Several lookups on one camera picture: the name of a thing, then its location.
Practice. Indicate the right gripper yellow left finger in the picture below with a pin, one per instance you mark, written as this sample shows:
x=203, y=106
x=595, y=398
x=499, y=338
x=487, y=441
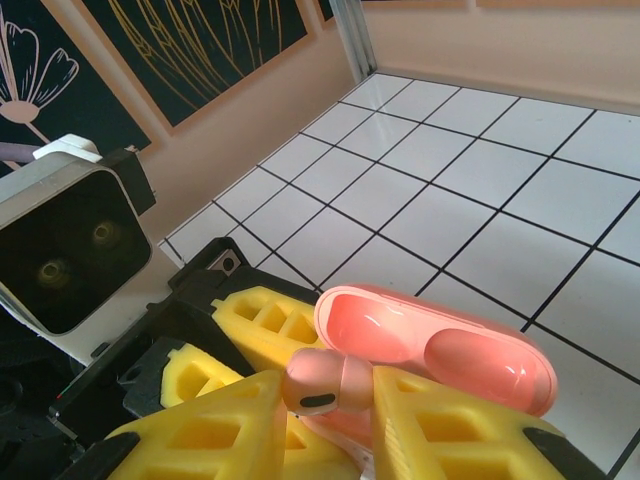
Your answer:
x=200, y=440

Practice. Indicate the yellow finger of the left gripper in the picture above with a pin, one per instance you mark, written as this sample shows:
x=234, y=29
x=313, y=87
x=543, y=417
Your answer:
x=200, y=372
x=235, y=305

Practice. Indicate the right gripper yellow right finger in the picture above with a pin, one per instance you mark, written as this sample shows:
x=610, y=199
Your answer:
x=450, y=440

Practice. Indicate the pink earbud charging case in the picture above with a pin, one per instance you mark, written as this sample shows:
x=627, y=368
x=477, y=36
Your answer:
x=450, y=360

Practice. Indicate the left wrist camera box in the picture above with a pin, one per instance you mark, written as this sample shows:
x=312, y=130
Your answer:
x=65, y=250

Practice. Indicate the aluminium corner post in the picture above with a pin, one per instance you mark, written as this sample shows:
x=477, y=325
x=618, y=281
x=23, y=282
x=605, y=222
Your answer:
x=355, y=35

